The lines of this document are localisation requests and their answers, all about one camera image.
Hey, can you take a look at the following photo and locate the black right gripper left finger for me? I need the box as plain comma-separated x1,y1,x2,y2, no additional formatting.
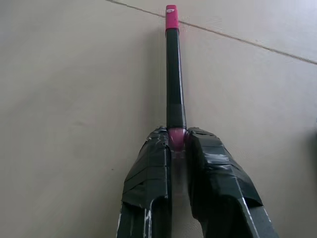
114,126,173,238

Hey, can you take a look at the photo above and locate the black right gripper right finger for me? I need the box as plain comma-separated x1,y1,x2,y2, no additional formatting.
186,126,278,238

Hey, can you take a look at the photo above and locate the black pen with pink cap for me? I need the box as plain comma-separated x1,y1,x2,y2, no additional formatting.
164,4,192,238

